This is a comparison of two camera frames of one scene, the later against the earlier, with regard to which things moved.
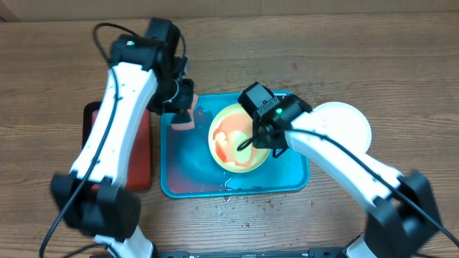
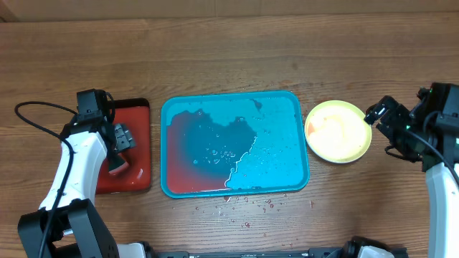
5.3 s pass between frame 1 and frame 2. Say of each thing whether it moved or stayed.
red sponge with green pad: moved
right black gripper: moved
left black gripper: moved
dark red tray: stayed
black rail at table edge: stayed
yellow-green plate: moved
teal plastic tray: stayed
